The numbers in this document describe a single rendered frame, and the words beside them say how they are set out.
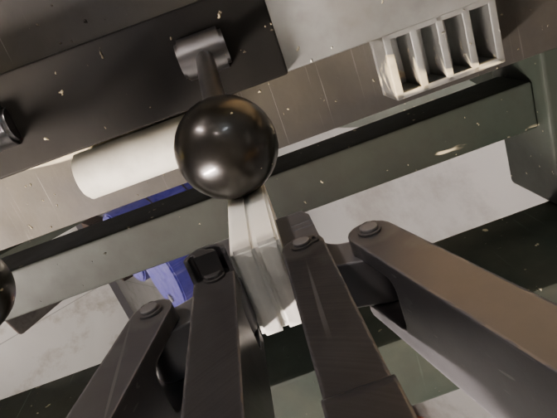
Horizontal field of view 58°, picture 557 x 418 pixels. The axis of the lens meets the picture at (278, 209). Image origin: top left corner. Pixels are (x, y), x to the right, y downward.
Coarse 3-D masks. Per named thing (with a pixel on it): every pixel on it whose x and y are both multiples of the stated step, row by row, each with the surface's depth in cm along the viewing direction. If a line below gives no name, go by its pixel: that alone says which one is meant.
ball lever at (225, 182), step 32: (192, 64) 26; (224, 64) 26; (224, 96) 17; (192, 128) 17; (224, 128) 17; (256, 128) 17; (192, 160) 17; (224, 160) 17; (256, 160) 17; (224, 192) 17
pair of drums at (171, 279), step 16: (160, 192) 345; (176, 192) 345; (128, 208) 334; (144, 272) 331; (160, 272) 295; (176, 272) 276; (160, 288) 313; (176, 288) 285; (192, 288) 283; (176, 304) 303
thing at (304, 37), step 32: (288, 0) 27; (320, 0) 27; (352, 0) 28; (384, 0) 28; (416, 0) 28; (448, 0) 28; (480, 0) 28; (288, 32) 28; (320, 32) 28; (352, 32) 28; (384, 32) 28; (288, 64) 28
